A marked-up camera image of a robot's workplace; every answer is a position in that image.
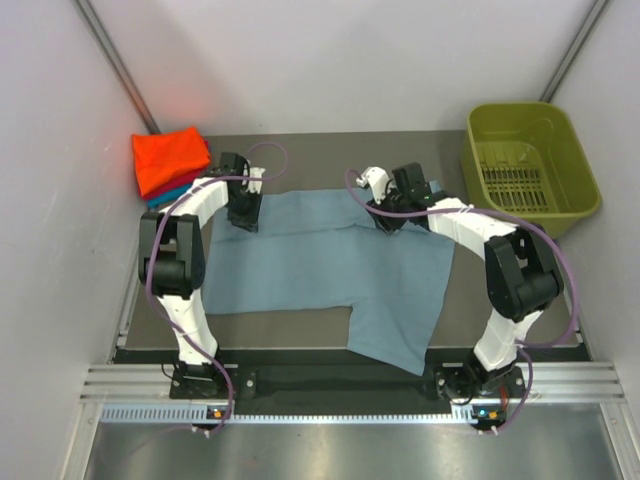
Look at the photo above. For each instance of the teal folded t shirt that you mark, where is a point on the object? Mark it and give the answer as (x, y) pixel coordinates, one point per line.
(168, 196)

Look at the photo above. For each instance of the magenta folded t shirt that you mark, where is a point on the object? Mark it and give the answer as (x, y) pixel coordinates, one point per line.
(188, 177)

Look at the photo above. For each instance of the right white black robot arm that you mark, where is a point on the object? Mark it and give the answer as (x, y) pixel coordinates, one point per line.
(522, 276)

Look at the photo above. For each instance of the aluminium frame rail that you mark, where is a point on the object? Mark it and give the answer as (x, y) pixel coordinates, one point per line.
(564, 382)

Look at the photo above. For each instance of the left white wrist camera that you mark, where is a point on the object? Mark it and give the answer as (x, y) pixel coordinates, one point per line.
(254, 183)

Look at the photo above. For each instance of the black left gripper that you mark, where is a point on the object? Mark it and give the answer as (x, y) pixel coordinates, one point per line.
(248, 221)

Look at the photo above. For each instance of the olive green plastic basket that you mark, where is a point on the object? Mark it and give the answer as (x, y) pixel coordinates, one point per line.
(525, 159)

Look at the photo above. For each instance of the perforated cable duct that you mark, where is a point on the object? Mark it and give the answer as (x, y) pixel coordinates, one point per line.
(203, 414)

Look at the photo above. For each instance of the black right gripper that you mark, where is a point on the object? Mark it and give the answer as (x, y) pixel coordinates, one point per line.
(385, 223)

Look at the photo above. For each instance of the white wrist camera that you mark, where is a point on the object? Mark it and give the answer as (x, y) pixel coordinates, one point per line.
(254, 183)
(377, 180)

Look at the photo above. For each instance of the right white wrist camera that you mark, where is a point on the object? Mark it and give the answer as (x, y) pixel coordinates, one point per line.
(377, 180)

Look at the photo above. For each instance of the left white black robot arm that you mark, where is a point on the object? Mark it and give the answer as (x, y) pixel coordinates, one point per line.
(172, 265)

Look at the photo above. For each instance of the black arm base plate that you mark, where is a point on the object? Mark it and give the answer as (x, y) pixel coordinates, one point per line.
(438, 383)

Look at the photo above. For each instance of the orange folded t shirt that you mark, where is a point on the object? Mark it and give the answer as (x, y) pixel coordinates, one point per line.
(161, 158)

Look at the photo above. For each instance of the grey blue t shirt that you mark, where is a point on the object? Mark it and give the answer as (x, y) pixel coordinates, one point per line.
(320, 249)

